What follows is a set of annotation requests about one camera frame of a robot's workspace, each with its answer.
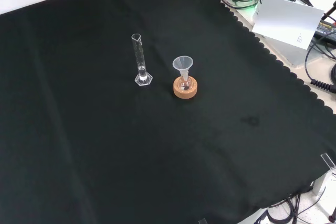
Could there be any clear tape strip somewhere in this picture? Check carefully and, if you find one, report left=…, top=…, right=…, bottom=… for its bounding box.
left=320, top=153, right=336, bottom=169

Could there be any black power adapter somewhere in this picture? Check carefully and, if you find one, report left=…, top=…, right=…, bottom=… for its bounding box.
left=313, top=20, right=336, bottom=42

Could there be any cork ring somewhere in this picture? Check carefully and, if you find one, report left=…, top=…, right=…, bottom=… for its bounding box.
left=173, top=76, right=198, bottom=100

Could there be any small round-bottom glass flask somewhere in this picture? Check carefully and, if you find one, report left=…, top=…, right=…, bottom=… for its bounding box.
left=178, top=73, right=194, bottom=91

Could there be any clear plastic funnel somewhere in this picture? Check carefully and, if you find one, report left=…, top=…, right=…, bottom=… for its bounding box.
left=172, top=56, right=194, bottom=82

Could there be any coiled black cable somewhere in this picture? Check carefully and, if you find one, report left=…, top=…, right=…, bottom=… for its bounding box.
left=304, top=37, right=336, bottom=93

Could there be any black bench cloth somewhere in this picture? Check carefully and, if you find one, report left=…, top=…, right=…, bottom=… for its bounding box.
left=0, top=0, right=336, bottom=224

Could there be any clear glass graduated cylinder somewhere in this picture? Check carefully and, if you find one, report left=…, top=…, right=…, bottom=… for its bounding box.
left=131, top=33, right=154, bottom=87

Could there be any pale board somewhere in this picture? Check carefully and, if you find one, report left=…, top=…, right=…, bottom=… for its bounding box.
left=251, top=0, right=326, bottom=51

